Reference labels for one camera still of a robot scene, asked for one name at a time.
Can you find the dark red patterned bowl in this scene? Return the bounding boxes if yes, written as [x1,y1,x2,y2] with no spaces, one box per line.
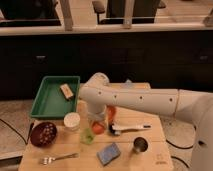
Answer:
[30,122,57,147]

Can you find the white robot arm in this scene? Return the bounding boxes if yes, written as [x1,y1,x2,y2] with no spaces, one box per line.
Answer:
[79,72,213,171]

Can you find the tan wooden block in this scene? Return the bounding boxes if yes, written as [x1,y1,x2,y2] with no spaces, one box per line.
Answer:
[60,84,74,100]

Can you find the green plastic cup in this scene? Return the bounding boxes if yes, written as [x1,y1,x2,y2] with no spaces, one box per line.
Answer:
[80,128,95,145]

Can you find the orange plastic bowl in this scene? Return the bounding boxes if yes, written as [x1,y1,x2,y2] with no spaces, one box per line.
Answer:
[107,106,116,123]

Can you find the white plastic container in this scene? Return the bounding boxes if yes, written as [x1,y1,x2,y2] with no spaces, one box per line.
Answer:
[64,112,80,131]

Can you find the steel metal cup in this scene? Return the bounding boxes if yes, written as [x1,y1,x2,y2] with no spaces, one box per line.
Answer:
[133,137,148,153]

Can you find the black cable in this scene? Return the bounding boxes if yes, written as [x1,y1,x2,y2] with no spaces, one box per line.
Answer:
[0,118,35,146]

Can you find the clear plastic bottle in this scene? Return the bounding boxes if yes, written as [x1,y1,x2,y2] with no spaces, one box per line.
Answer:
[121,79,134,88]

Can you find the black office chair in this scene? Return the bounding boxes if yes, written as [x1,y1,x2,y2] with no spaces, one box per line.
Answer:
[92,0,166,25]

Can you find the silver metal fork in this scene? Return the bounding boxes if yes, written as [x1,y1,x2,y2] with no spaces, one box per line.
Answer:
[38,153,79,165]

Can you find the blue sponge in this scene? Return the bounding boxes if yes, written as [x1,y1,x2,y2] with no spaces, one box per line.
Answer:
[97,143,121,166]

